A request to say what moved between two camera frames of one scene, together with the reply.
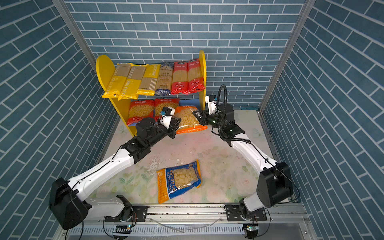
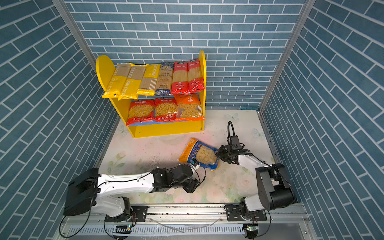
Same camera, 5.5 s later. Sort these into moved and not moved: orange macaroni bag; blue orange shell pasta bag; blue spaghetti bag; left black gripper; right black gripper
Moved: left black gripper; orange macaroni bag; blue orange shell pasta bag; right black gripper
Not moved: blue spaghetti bag
